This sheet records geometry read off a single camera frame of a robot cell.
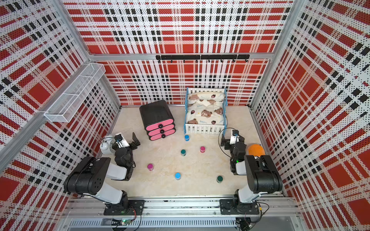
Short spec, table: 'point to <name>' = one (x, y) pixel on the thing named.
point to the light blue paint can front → (178, 176)
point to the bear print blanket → (205, 108)
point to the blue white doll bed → (202, 129)
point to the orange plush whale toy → (256, 149)
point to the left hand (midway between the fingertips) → (129, 134)
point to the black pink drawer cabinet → (158, 120)
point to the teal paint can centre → (183, 152)
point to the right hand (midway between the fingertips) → (231, 133)
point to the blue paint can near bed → (187, 137)
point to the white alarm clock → (106, 145)
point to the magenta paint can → (150, 167)
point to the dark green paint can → (219, 179)
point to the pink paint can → (202, 149)
